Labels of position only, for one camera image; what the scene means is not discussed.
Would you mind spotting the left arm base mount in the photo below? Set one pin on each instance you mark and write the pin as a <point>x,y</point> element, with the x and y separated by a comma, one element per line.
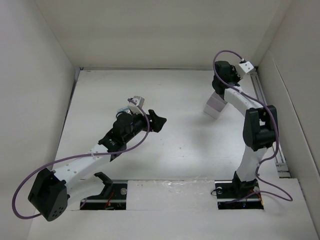
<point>113,196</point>

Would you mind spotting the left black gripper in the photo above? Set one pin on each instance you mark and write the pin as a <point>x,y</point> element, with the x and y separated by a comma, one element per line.
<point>156,122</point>

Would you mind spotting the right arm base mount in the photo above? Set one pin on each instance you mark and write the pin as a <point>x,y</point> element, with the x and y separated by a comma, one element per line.
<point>228,198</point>

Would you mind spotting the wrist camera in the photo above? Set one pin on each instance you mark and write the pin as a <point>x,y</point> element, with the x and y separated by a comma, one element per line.
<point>244,68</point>
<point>135,104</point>

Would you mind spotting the white divided container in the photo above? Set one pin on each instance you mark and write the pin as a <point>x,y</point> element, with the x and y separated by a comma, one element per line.
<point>214,106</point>

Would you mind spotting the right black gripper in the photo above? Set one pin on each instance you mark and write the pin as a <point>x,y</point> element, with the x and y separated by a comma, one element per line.
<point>233,70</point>

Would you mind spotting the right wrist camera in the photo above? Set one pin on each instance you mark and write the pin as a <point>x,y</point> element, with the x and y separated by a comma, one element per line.
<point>244,68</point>

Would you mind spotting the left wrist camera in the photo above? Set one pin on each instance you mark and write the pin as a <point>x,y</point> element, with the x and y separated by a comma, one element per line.
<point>135,104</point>

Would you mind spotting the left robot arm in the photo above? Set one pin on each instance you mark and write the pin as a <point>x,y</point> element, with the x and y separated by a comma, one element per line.
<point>53,190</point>

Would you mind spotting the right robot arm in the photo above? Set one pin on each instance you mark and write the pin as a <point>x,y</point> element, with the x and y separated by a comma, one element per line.
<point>258,130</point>

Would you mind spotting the blue utility knife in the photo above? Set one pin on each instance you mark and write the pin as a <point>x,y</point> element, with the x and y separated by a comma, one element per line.
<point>124,109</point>

